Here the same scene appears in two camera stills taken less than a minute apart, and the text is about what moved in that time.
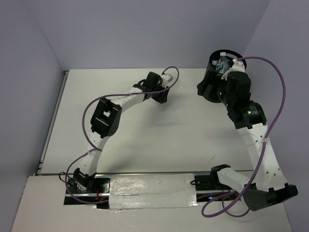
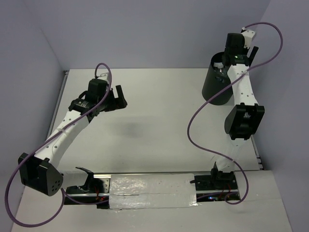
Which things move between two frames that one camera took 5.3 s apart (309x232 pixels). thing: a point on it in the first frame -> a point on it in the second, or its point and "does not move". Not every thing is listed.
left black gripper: x=163 y=98 -> x=118 y=103
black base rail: x=208 y=188 does not move
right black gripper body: x=226 y=97 -> x=244 y=50
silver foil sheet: x=152 y=191 does not move
